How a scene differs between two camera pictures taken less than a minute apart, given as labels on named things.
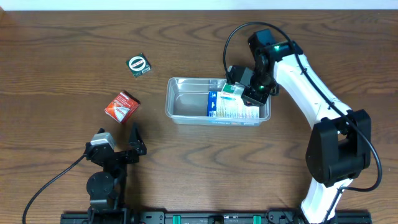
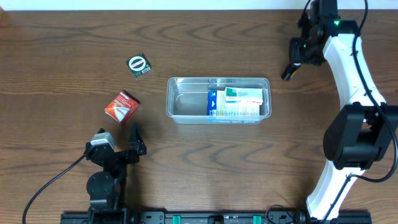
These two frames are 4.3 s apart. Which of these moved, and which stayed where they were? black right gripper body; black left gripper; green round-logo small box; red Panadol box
Moved: black right gripper body
Stayed: green round-logo small box; black left gripper; red Panadol box
